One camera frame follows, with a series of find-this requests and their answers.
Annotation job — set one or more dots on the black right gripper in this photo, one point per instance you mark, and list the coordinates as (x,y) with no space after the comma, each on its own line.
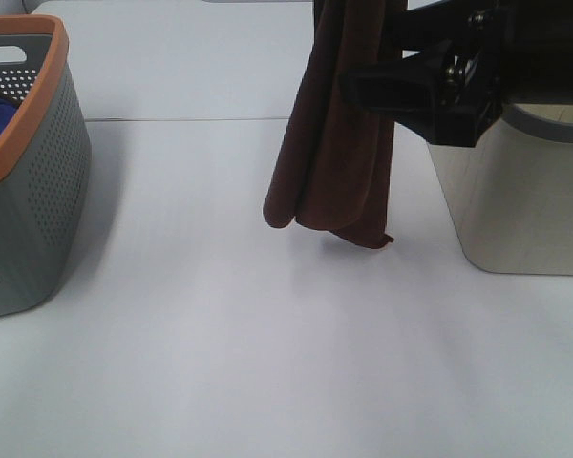
(477,58)

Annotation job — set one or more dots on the beige basket grey rim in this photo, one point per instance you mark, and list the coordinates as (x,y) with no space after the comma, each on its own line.
(511,196)

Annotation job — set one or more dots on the brown towel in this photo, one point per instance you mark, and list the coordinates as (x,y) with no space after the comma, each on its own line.
(333,169)

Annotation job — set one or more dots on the grey perforated basket orange rim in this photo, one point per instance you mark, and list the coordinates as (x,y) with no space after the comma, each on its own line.
(45,157)

